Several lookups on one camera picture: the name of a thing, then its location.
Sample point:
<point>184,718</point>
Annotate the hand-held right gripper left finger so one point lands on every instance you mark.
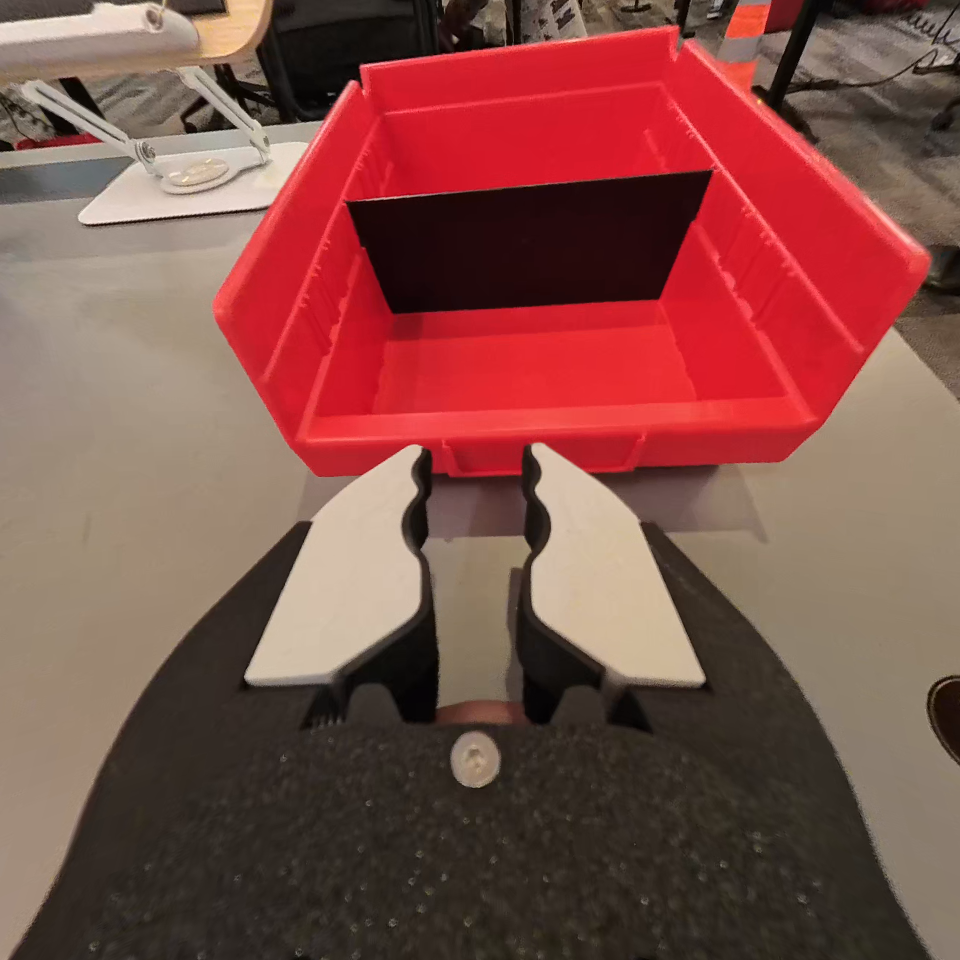
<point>345,592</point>

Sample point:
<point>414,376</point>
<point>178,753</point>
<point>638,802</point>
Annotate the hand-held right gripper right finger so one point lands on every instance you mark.
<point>615,592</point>

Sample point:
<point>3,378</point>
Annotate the red plastic bin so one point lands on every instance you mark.
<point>525,375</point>

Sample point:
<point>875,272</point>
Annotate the black bin divider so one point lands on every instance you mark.
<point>525,247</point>

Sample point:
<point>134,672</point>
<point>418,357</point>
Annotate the white folding stand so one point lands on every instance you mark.
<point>187,195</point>

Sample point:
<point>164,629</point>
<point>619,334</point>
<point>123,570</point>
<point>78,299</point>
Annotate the black mesh office chair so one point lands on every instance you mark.
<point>345,52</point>

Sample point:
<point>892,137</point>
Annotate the orange traffic cone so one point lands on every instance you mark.
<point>742,45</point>

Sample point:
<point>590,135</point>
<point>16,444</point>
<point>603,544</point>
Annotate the printed paper poster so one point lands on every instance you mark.
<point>551,19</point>

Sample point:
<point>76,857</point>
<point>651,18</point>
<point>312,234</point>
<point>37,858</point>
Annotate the wood-framed black board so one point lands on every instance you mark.
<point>240,22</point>

